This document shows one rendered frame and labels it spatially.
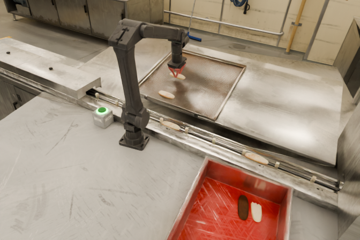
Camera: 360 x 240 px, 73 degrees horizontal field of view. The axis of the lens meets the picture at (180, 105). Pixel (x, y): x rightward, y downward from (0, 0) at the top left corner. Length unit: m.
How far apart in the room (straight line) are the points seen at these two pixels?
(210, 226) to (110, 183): 0.40
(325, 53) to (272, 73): 2.95
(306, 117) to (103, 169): 0.97
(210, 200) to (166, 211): 0.17
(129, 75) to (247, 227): 0.67
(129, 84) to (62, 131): 0.49
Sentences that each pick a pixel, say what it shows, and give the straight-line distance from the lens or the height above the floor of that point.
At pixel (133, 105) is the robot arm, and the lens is 1.00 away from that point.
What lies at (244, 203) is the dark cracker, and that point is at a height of 0.83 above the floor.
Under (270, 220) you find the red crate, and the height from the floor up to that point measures 0.82.
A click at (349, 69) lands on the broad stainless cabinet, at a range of 2.67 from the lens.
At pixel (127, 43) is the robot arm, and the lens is 0.84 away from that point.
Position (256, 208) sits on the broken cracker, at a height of 0.83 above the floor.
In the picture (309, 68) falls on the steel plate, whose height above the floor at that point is 0.82.
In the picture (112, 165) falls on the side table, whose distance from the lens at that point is 1.08.
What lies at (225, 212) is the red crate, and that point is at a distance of 0.96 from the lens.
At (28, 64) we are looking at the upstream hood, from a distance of 1.77.
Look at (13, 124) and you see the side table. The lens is 1.44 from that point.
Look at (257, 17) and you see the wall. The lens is 4.72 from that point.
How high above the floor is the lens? 1.62
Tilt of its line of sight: 35 degrees down
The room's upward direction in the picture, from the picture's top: 4 degrees clockwise
